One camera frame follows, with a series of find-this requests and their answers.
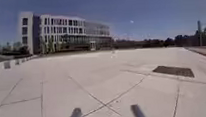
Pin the row of concrete bollards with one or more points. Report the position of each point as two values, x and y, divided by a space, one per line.
7 65

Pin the pole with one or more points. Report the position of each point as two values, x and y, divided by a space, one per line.
199 33

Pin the robot's own part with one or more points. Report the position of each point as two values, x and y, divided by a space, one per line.
138 113
74 116

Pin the pale concrete slab plaza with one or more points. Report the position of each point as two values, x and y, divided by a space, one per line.
91 71

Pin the white multi-storey building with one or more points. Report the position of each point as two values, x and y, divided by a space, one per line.
49 30

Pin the dark metal ground grate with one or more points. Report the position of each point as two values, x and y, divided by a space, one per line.
173 71

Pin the row of trees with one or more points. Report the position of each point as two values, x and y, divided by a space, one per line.
157 42

